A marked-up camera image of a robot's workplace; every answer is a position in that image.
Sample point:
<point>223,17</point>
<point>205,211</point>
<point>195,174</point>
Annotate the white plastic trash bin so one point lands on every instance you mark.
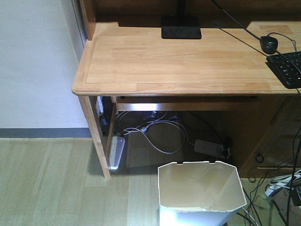
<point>199,193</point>

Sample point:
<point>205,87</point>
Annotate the white power strip left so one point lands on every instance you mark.
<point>117,147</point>

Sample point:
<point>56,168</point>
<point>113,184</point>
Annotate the wooden desk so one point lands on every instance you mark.
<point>126,59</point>

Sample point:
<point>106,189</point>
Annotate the grey power strip under desk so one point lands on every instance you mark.
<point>209,148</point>

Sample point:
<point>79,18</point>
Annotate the black monitor stand base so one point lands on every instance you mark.
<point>180,26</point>

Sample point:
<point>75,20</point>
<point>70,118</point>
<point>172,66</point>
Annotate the black computer mouse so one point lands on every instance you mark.
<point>268,44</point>

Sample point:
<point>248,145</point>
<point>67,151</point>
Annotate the black keyboard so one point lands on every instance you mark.
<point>287,68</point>

